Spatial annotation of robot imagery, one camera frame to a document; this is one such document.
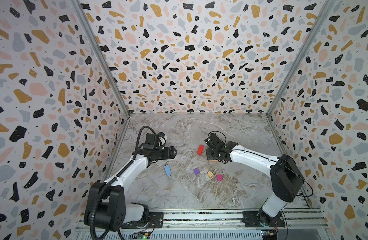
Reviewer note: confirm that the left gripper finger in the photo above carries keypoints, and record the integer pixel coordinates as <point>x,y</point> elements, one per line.
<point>173,149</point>
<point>172,155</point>

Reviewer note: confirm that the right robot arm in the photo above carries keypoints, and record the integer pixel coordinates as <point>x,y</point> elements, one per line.
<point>285,176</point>

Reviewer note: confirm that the light blue block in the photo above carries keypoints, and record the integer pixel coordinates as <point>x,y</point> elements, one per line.
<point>168,170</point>

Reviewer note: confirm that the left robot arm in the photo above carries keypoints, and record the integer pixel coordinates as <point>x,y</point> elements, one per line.
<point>106,209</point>

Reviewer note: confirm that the red block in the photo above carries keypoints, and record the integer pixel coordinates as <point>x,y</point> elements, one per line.
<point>200,150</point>

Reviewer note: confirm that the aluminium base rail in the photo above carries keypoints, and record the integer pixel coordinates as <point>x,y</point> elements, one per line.
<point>226,224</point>

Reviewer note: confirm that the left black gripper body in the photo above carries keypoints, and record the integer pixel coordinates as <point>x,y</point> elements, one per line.
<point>161,154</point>

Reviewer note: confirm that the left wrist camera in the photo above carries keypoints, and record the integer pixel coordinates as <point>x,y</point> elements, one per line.
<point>162,139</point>

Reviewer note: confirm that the ridged natural wood cube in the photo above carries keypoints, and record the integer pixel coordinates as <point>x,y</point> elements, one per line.
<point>210,175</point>

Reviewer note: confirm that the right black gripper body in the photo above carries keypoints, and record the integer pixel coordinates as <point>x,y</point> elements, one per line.
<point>213,147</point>

